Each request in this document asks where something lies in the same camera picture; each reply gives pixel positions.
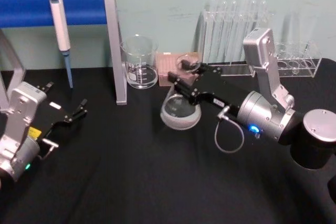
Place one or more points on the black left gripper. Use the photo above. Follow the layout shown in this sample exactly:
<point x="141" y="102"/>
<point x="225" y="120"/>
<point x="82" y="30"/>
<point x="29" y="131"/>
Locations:
<point x="52" y="117"/>

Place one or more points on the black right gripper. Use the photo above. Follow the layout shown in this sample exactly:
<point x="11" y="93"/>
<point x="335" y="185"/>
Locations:
<point x="225" y="90"/>

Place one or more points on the clear glass conical flask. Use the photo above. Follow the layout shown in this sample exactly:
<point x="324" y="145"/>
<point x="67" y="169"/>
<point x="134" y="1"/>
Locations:
<point x="178" y="119"/>

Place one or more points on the clear acrylic tall tube rack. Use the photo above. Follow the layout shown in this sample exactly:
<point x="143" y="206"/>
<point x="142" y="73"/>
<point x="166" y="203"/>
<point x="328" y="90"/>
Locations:
<point x="210" y="51"/>

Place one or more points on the pink pipette tip box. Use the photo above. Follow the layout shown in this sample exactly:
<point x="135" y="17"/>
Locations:
<point x="165" y="64"/>

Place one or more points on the clear glass test tube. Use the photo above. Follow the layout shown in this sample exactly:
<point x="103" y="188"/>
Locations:
<point x="245" y="16"/>
<point x="233" y="30"/>
<point x="224" y="30"/>
<point x="215" y="24"/>
<point x="253" y="14"/>

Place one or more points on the clear glass beaker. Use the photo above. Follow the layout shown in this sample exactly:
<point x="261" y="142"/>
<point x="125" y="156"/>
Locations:
<point x="140" y="61"/>

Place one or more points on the white and blue pipette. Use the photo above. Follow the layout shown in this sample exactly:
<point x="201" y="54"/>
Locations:
<point x="60" y="27"/>

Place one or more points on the blue bar pipette stand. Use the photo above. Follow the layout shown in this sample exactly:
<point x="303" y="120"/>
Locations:
<point x="78" y="6"/>

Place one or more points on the black table cloth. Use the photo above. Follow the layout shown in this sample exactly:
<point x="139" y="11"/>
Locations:
<point x="131" y="182"/>

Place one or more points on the clear acrylic low tube rack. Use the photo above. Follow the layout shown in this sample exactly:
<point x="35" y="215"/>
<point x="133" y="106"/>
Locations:
<point x="312" y="69"/>

